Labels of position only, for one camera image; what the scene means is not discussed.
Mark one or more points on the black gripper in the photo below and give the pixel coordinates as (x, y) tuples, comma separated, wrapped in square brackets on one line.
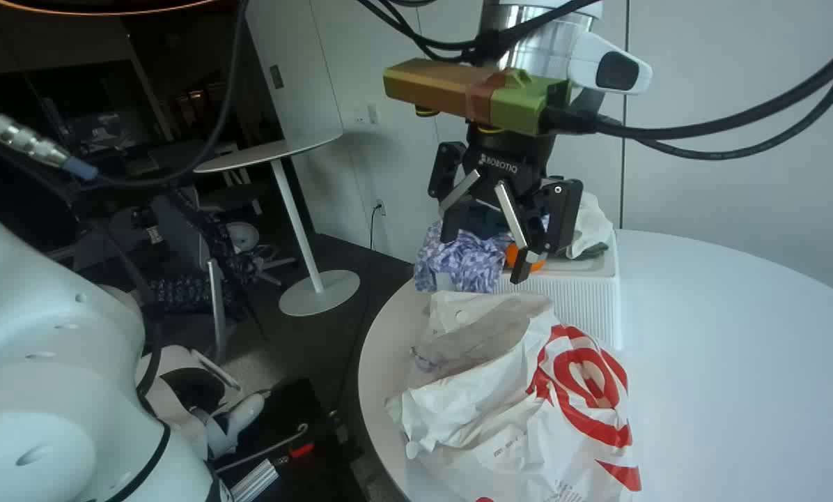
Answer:
[(512, 156)]

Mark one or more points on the purple white checkered cloth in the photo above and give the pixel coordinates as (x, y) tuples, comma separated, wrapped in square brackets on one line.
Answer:
[(459, 266)]

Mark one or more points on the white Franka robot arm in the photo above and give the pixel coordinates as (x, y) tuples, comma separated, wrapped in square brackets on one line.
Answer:
[(41, 371)]

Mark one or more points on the white plastic box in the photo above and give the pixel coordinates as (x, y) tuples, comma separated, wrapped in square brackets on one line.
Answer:
[(582, 295)]

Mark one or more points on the white red plastic bag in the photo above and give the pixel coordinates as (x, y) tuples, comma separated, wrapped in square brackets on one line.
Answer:
[(489, 420)]

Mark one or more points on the orange fruit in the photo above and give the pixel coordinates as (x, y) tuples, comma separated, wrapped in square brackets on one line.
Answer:
[(509, 255)]

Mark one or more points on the cream white crumpled cloth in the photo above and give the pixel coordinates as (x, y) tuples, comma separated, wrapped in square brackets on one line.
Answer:
[(594, 226)]

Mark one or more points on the small white round side table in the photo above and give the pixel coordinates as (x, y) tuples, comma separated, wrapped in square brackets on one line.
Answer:
[(319, 293)]

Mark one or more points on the black office chair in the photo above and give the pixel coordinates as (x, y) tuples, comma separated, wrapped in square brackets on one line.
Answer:
[(182, 240)]

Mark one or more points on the white black round device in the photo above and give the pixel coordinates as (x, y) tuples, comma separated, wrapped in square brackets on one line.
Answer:
[(192, 386)]

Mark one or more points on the white striped power strip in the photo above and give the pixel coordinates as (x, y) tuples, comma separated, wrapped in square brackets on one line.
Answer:
[(257, 480)]

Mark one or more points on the dark cluttered desk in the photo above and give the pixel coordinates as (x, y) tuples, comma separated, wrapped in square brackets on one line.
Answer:
[(108, 120)]

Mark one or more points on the round brown wooden rim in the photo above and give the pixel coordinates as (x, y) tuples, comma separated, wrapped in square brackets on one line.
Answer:
[(108, 8)]

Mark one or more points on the green brown wrist camera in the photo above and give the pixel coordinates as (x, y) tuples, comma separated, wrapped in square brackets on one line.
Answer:
[(452, 88)]

